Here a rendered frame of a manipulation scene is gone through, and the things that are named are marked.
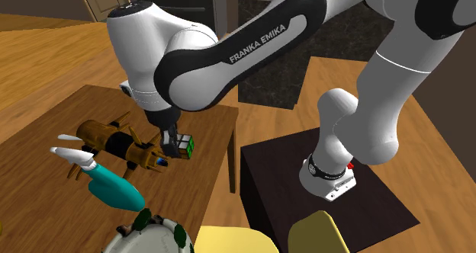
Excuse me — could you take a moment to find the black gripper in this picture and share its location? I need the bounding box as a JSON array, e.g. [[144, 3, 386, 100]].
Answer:
[[143, 108, 182, 159]]

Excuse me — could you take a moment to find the multicoloured puzzle cube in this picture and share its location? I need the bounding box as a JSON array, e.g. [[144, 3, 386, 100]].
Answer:
[[174, 133, 196, 160]]

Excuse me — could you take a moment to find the brown and black toy spaceship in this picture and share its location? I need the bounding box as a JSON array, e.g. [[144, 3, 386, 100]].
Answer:
[[66, 110, 170, 181]]

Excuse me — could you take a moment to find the white bowl with green leaves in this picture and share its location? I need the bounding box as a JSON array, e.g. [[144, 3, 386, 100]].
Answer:
[[101, 207, 195, 253]]

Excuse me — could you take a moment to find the yellow chair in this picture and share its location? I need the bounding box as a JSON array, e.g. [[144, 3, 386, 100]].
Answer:
[[288, 210, 351, 253], [193, 225, 280, 253]]

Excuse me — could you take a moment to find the dark marble counter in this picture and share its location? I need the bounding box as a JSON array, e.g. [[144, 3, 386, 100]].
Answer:
[[237, 0, 395, 110]]

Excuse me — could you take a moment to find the dark robot stand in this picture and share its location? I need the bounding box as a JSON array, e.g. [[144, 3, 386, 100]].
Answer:
[[240, 126, 422, 253]]

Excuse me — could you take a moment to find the brown wooden table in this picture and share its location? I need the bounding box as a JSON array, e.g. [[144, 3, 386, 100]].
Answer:
[[0, 83, 240, 253]]

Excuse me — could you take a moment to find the black kitchen appliance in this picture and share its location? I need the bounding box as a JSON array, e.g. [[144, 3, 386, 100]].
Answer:
[[132, 0, 228, 38]]

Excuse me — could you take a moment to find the beige door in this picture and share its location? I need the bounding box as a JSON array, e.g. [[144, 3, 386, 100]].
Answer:
[[76, 0, 132, 23]]

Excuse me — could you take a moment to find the teal handled white pronged tool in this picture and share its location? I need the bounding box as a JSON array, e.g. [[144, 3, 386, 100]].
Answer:
[[50, 133, 146, 213]]

